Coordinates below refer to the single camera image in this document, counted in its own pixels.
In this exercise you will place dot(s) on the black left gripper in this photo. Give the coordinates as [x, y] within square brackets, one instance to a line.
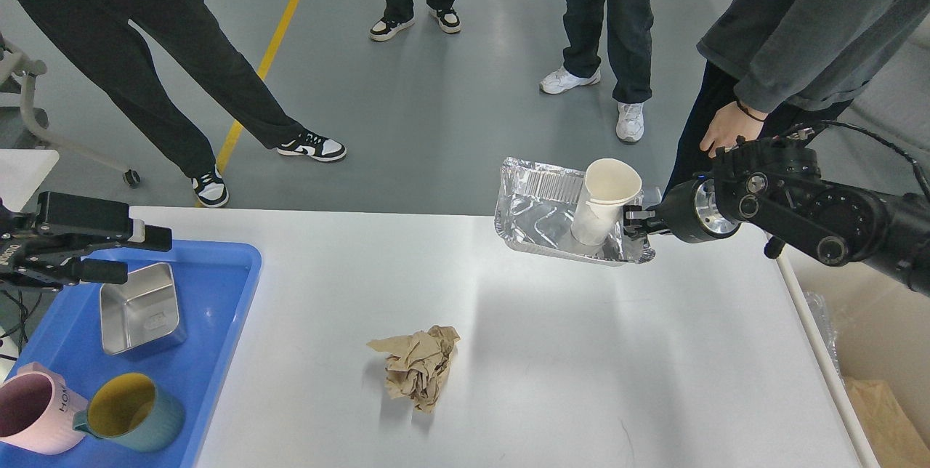
[72, 223]

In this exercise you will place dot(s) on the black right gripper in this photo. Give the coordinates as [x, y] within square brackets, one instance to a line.
[689, 212]

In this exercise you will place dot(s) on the beige paper cup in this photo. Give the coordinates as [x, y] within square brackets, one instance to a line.
[608, 184]

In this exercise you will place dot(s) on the aluminium foil container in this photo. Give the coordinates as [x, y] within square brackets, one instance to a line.
[535, 208]

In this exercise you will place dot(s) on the stainless steel rectangular tray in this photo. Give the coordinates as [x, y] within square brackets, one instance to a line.
[143, 316]

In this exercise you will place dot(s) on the pink ribbed mug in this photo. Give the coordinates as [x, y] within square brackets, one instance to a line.
[37, 411]

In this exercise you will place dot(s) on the teal mug yellow inside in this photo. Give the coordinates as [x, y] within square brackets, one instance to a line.
[133, 411]

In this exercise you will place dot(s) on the brown paper napkin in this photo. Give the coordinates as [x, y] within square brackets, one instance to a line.
[418, 365]

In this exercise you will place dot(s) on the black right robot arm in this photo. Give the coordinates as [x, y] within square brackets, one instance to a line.
[775, 183]

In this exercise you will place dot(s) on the white side table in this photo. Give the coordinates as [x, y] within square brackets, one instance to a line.
[22, 171]

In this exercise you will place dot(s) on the blue plastic tray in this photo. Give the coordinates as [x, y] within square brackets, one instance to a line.
[215, 285]

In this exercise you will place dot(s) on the person with white sneakers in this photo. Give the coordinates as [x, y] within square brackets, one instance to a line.
[629, 48]

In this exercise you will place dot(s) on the person in beige top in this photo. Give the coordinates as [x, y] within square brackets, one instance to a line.
[106, 40]

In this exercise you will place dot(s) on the white plastic bin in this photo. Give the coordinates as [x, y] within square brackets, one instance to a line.
[879, 330]

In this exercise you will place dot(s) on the person in grey sweater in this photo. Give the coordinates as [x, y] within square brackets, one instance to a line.
[771, 64]

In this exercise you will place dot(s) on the brown paper bag in bin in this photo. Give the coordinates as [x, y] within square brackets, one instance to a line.
[891, 434]

